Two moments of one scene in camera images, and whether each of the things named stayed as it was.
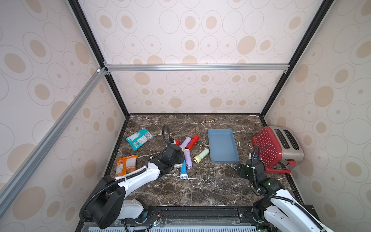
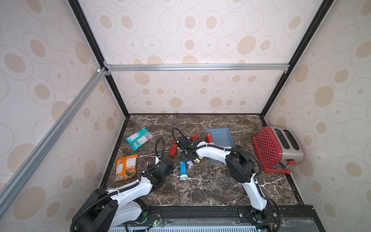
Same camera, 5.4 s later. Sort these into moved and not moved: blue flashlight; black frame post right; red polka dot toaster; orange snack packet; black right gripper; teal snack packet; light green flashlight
Moved: black right gripper
Not moved: orange snack packet; light green flashlight; teal snack packet; black frame post right; blue flashlight; red polka dot toaster
